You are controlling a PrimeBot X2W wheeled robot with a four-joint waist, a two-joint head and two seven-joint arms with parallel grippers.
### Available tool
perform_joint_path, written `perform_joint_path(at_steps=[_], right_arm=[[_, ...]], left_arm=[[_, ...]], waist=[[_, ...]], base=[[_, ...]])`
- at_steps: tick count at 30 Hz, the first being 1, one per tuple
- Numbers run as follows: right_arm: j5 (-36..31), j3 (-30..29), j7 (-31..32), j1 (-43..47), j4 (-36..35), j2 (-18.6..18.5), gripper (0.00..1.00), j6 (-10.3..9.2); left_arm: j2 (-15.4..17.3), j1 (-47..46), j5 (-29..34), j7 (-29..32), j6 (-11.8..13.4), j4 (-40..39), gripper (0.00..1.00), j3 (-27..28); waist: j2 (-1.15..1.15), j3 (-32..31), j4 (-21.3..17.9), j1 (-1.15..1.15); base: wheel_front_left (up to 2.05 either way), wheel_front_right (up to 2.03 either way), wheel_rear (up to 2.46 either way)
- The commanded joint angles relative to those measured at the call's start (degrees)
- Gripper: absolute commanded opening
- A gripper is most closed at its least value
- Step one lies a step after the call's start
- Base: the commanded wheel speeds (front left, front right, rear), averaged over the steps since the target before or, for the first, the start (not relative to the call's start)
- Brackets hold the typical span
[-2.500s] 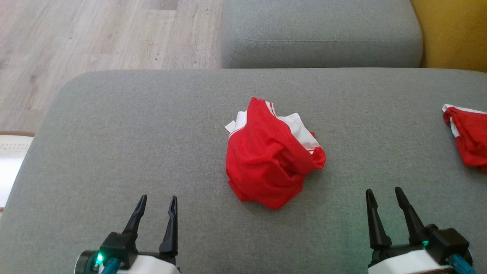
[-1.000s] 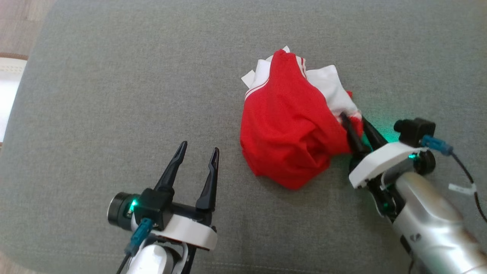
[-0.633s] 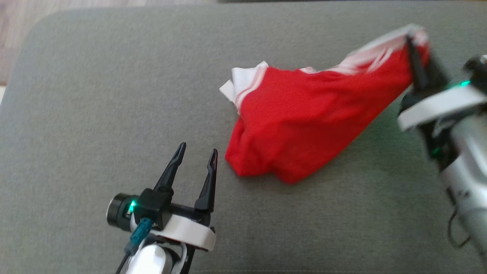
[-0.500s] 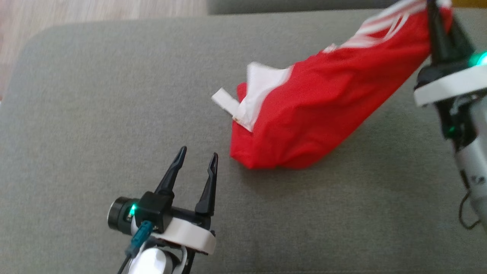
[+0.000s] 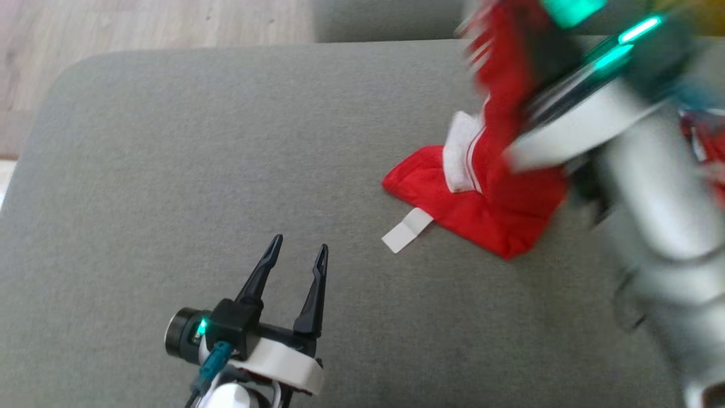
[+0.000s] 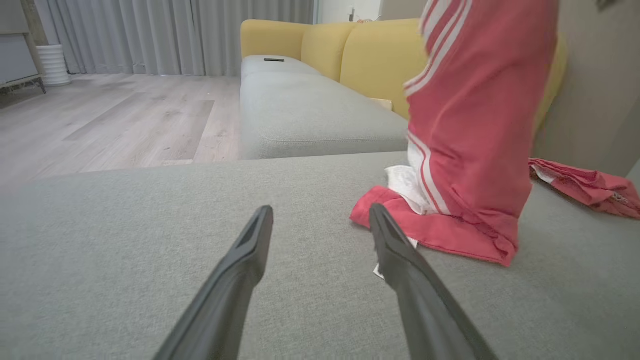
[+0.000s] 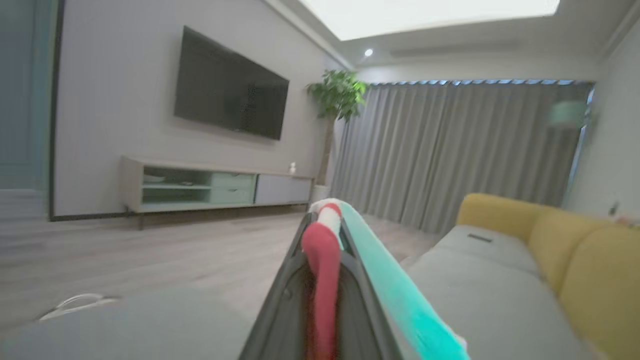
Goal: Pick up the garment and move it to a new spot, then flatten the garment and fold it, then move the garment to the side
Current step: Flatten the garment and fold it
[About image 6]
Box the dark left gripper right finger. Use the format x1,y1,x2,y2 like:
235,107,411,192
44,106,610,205
369,202,499,360

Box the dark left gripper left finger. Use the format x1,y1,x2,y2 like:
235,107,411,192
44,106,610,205
152,205,275,360

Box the red and white jersey garment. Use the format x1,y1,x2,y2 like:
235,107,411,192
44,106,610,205
349,0,560,267

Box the crumpled red garment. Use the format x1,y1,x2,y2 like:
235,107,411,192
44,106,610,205
528,158,640,221

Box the large grey fabric seat cushion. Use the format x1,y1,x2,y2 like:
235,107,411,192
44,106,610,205
0,151,640,360

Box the grey sofa seat cushion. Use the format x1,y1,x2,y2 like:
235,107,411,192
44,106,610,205
241,54,321,78
239,71,410,161

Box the yellow sofa back cushion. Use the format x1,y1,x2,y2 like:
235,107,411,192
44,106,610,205
340,18,431,121
301,22,357,82
532,32,569,138

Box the yellow sofa armrest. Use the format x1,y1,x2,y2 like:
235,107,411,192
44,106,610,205
240,19,313,61

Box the grey pleated curtain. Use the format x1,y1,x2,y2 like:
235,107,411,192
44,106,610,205
34,0,317,77

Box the white ribbed pot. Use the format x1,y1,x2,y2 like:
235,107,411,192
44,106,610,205
36,44,73,87

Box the grey cabinet with wooden legs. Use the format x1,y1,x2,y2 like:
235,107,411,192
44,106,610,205
0,0,48,96

